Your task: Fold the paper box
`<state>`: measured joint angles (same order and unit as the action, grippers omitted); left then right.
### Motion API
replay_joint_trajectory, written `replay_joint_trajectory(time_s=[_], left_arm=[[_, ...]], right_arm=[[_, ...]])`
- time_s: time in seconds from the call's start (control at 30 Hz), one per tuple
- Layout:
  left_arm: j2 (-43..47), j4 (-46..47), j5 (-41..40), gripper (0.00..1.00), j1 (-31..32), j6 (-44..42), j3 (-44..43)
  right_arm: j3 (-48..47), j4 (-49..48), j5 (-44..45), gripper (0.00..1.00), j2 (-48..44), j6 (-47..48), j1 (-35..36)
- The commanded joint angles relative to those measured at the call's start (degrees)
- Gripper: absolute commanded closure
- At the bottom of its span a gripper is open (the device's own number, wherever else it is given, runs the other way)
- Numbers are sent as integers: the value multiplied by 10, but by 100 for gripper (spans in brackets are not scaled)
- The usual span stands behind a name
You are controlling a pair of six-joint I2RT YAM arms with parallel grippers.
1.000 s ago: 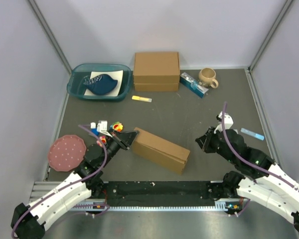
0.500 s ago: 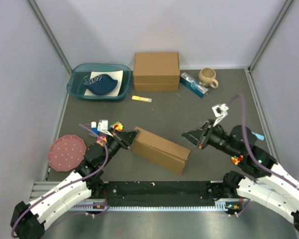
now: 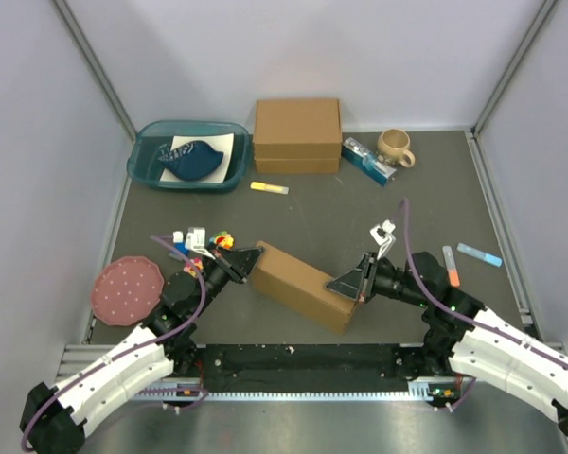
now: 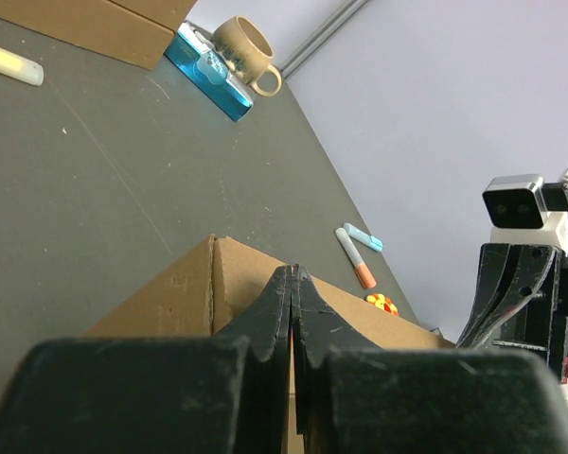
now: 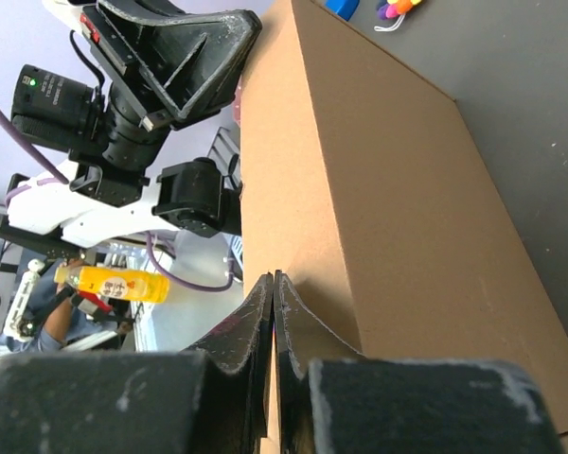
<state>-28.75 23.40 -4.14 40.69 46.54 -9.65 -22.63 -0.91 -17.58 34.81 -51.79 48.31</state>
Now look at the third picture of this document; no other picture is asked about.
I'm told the grey slotted cable duct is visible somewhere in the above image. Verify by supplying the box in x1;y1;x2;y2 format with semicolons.
133;382;458;404

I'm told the upper folded cardboard box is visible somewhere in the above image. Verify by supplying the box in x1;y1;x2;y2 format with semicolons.
253;98;342;160

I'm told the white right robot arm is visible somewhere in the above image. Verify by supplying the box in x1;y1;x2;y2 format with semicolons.
326;252;568;438

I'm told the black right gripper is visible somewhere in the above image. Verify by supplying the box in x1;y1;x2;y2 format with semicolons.
325;251;429;307

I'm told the white paper sheet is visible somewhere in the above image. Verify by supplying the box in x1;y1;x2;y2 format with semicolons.
158;133;234;183

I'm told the yellow glue stick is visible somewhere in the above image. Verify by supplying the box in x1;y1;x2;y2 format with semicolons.
250;182;290;195

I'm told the dark blue fish plate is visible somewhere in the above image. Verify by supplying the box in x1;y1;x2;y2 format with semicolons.
158;140;224;182

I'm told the light blue marker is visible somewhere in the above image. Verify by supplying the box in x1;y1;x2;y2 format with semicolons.
456;243;503;268

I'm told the pink flower toy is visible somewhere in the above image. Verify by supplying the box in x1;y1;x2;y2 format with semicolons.
184;258;204;278

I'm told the beige ceramic mug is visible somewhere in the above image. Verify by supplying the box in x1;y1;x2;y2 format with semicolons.
377;129;416;168

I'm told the orange grey marker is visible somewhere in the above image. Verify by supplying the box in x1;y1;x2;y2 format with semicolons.
442;245;460;288

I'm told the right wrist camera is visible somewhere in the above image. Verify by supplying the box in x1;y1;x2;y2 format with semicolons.
369;219;396;260

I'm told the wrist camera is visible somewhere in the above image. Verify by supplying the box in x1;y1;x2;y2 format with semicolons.
369;219;396;260
172;227;215;260

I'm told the teal plastic bin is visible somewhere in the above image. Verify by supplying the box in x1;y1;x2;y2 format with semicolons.
127;120;252;193

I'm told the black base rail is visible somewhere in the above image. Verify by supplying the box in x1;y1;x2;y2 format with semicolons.
174;344;433;393

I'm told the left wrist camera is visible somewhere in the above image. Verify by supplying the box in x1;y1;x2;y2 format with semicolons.
172;227;215;260

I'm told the blue toothbrush package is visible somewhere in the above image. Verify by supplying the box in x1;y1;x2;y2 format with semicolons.
342;137;396;186

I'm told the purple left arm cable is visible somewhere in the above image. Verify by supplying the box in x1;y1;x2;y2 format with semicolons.
18;234;208;450

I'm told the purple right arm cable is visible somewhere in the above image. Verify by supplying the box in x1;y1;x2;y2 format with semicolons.
392;197;568;412

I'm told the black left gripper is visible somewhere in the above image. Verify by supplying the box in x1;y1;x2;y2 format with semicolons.
191;243;265;317

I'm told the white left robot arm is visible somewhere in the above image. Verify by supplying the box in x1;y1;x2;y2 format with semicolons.
19;245;265;453

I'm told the pink dotted plate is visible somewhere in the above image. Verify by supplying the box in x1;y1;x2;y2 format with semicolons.
90;256;165;326

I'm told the brown cardboard box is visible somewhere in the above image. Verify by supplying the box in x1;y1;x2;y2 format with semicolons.
251;241;356;334

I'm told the rainbow flower toy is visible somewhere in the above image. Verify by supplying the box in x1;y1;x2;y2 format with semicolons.
209;231;235;250

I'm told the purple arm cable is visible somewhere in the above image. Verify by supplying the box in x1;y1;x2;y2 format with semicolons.
18;234;208;450
392;197;568;412

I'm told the blue eraser block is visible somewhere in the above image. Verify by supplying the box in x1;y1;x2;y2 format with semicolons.
169;242;189;261

